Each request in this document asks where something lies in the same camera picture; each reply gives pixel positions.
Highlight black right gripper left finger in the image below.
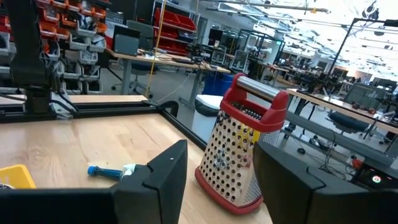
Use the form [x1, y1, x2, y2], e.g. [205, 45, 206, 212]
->
[112, 139, 189, 224]

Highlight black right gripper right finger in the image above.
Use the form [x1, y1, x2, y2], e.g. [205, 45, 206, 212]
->
[252, 141, 326, 224]

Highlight small blue white tube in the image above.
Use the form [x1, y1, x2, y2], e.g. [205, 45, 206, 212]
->
[87, 164, 137, 182]

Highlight red metal box grater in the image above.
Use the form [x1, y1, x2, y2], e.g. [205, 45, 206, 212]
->
[195, 73, 290, 215]

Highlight white trash can black bag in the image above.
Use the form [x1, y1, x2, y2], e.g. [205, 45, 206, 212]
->
[192, 94, 224, 144]

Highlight long wooden top table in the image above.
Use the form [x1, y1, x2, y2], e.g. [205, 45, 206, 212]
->
[285, 88, 398, 135]

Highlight blue plastic bin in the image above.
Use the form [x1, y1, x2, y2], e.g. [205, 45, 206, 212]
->
[201, 72, 234, 97]

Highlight wooden top work desk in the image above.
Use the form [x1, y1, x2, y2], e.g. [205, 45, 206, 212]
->
[105, 48, 231, 105]

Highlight yellow slotted plastic basket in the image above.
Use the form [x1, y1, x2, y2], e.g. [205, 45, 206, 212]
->
[0, 164, 37, 190]

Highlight black grey monitor box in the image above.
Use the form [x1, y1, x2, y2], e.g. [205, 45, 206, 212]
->
[112, 24, 141, 57]

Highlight red storage shelf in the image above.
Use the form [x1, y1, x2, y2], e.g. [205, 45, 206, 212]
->
[154, 7, 197, 57]

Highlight shelf with orange white bins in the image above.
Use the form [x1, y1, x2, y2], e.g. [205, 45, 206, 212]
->
[0, 0, 109, 94]

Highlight black aluminium rig frame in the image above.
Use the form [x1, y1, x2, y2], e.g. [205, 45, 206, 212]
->
[0, 99, 209, 150]

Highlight yellow cable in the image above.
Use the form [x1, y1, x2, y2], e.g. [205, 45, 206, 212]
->
[144, 0, 169, 98]

